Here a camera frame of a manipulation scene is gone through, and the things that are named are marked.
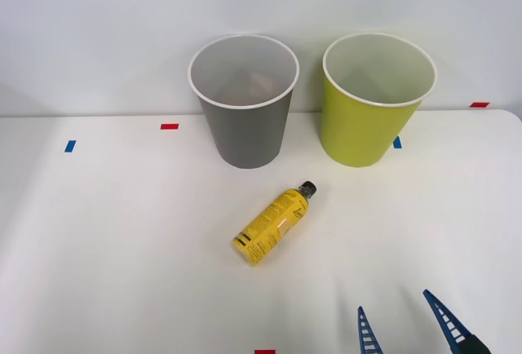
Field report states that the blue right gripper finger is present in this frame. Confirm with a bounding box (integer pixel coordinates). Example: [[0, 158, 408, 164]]
[[357, 305, 384, 354], [422, 288, 493, 354]]

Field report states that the yellow bottle with black cap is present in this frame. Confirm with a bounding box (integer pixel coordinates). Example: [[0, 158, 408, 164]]
[[231, 179, 319, 268]]

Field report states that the yellow-green plastic waste bin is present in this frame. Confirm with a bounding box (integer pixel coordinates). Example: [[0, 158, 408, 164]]
[[319, 32, 439, 169]]

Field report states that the grey plastic waste bin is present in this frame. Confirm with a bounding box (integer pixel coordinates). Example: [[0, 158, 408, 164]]
[[187, 33, 301, 170]]

